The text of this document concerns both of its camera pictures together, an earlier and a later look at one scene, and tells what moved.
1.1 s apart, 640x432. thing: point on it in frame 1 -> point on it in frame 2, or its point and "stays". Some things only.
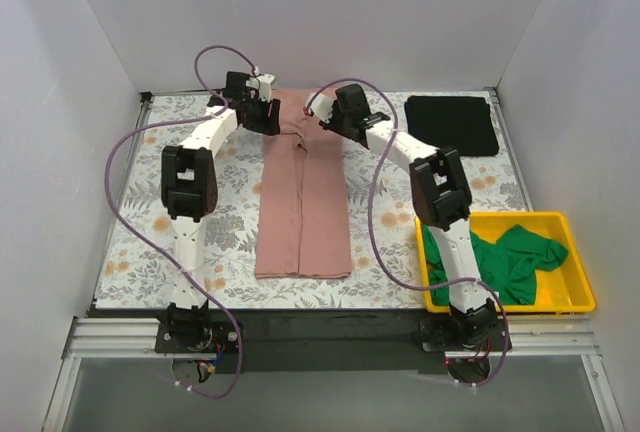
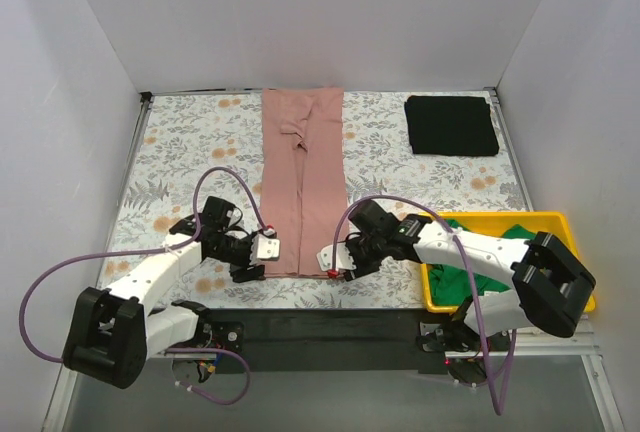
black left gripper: x=267 y=122 -> x=246 y=257
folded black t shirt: x=463 y=123 stays
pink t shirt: x=302 y=222 stays
